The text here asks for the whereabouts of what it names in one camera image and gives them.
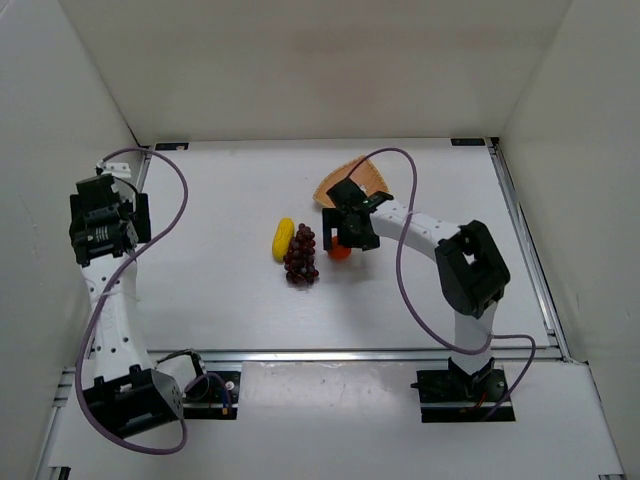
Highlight orange fake fruit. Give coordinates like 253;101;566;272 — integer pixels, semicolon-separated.
327;236;352;261

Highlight yellow fake banana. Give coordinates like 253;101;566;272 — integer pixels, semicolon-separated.
272;217;295;262

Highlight dark red fake grapes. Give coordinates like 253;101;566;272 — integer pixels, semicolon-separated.
283;223;319;285

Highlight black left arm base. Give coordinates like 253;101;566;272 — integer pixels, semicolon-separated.
183;371;241;420

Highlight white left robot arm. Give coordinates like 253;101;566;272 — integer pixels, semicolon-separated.
69;174;204;440

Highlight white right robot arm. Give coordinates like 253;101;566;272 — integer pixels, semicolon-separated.
322;200;511;397

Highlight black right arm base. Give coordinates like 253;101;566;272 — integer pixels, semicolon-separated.
411;369;516;423

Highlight woven wicker fruit bowl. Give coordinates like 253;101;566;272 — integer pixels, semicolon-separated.
312;156;390;208

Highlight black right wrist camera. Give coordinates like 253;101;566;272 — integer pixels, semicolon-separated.
327;178;394;215

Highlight white left cable connector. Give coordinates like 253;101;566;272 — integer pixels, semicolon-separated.
95;160;132;180

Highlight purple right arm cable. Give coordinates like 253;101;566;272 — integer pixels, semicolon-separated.
346;147;538;423

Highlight aluminium frame rail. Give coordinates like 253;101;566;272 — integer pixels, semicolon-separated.
486;137;573;362

